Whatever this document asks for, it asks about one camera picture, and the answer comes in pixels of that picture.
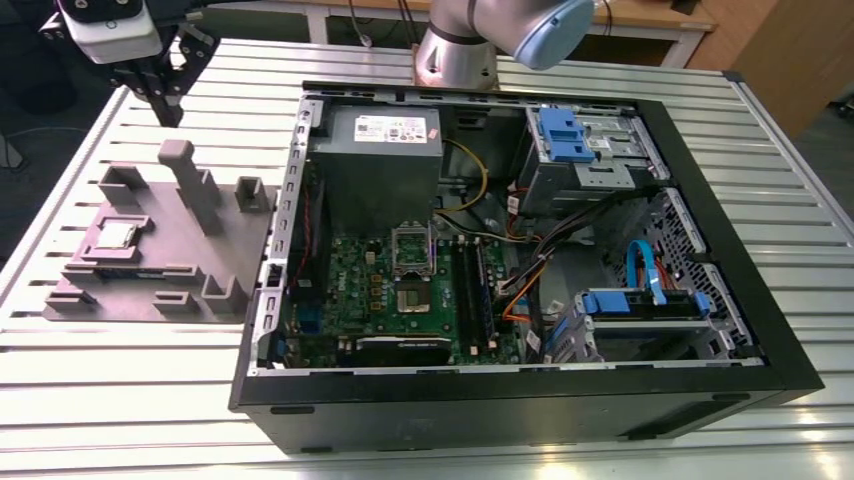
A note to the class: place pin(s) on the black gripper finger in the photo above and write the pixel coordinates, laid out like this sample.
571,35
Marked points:
197,50
137,75

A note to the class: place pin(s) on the silver topped CPU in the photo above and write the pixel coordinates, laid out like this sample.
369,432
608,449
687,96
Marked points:
117,236

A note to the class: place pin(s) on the CPU socket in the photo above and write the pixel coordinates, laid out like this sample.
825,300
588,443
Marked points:
414,296

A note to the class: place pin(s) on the grey plastic parts rack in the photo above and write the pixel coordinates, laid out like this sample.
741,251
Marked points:
161,250

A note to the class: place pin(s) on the grey power supply unit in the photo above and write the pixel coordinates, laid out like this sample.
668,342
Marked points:
374,175

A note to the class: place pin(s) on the green motherboard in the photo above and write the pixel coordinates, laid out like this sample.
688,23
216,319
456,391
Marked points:
357,265

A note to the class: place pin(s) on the large blue drive latch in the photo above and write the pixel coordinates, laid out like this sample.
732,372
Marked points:
564,125

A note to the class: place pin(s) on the small blue drive latch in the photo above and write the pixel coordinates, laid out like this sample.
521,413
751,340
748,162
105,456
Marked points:
573,152

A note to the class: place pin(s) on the black RAM slot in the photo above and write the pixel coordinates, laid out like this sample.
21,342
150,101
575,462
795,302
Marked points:
468,295
486,295

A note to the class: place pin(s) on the grey metal drive cage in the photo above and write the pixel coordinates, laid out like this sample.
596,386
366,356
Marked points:
601,180

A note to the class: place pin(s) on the black graphics card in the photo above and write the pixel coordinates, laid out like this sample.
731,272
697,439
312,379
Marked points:
401,347

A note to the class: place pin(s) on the hard disk in blue carrier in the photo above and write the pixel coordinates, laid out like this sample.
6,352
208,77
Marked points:
611,302

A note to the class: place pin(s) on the black open PC case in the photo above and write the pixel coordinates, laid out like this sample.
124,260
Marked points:
468,415

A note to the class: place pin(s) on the grey metal disk bay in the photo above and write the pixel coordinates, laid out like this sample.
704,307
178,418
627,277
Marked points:
655,330

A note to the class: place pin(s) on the wooden cabinet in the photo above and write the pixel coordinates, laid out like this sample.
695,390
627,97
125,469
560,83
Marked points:
788,60

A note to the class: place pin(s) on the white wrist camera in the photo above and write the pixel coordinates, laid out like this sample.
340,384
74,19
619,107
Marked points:
114,40

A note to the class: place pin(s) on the wooden desk white frame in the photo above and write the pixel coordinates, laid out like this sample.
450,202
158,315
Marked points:
657,17

